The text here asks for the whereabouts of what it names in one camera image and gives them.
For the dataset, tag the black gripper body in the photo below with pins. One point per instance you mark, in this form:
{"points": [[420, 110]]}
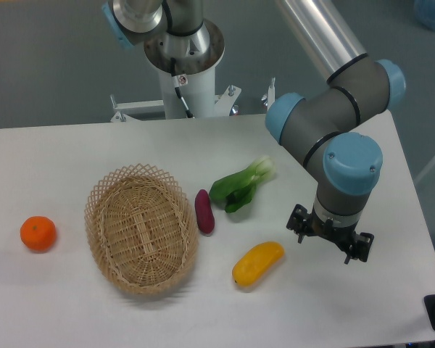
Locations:
{"points": [[337, 229]]}

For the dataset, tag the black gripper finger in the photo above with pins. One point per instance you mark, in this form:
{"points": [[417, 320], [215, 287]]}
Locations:
{"points": [[299, 222], [360, 247]]}

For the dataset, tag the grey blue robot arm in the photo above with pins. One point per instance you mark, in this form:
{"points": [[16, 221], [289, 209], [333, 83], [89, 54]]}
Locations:
{"points": [[318, 133]]}

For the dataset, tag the orange tangerine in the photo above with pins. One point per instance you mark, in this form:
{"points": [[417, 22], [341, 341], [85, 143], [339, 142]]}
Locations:
{"points": [[38, 233]]}

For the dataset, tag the purple sweet potato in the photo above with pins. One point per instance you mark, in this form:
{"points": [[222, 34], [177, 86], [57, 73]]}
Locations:
{"points": [[204, 215]]}

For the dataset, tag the yellow mango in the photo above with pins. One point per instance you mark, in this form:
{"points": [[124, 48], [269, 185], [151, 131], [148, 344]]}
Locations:
{"points": [[256, 263]]}

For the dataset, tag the woven wicker basket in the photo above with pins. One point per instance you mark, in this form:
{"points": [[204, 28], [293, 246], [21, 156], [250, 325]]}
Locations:
{"points": [[141, 229]]}

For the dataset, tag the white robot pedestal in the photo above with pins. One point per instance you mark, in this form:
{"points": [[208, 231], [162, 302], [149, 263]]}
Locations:
{"points": [[185, 66]]}

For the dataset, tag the green bok choy vegetable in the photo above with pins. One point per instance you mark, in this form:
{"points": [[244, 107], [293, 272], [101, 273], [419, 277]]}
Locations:
{"points": [[238, 189]]}

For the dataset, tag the blue plastic bag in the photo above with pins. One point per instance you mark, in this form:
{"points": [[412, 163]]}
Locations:
{"points": [[424, 11]]}

